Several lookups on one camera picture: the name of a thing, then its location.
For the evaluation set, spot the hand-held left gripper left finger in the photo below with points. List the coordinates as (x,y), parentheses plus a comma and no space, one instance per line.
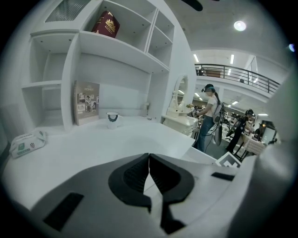
(121,186)

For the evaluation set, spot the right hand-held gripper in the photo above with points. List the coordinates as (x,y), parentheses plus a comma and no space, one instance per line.
(279,162)

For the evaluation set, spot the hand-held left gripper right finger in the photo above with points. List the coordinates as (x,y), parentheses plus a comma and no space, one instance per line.
(179,186)

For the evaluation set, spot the white drawer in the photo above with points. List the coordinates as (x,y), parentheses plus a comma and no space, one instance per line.
(200,154)

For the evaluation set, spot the table with checked cloth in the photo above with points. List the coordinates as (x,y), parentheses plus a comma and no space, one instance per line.
(255,145)

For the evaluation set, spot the white ornate vanity with mirror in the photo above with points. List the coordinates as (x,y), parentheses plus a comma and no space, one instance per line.
(179,123)

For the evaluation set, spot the white mug with dark print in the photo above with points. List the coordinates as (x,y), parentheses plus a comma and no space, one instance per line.
(113,120)

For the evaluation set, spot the small grey desk fixture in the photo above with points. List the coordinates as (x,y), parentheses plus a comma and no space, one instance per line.
(146,108)

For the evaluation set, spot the beige photo cover book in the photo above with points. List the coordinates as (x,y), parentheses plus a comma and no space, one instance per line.
(86,102)

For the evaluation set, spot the black balcony railing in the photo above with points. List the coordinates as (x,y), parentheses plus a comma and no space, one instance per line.
(246,76)

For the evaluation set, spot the white wet wipes pack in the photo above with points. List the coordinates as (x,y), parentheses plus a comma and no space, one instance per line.
(25,145)

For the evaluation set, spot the white shelf unit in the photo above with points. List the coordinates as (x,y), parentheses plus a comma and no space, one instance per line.
(116,62)

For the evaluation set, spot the round ceiling light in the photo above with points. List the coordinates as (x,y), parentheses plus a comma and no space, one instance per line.
(239,25)

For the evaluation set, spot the dark red gold-printed book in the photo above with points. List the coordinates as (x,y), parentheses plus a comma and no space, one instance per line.
(107,24)

